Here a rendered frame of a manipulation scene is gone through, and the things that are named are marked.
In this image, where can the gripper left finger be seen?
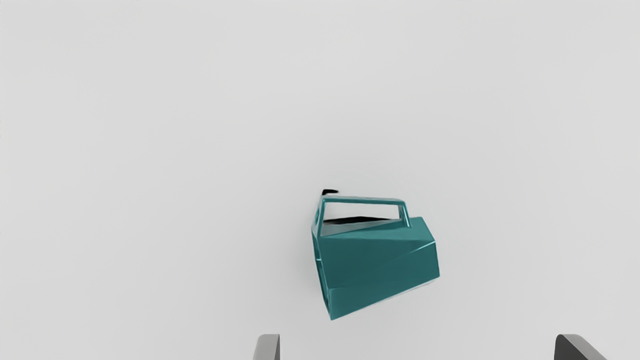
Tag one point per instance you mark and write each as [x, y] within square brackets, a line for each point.
[267, 348]

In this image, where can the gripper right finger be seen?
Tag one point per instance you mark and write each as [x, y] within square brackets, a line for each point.
[575, 350]

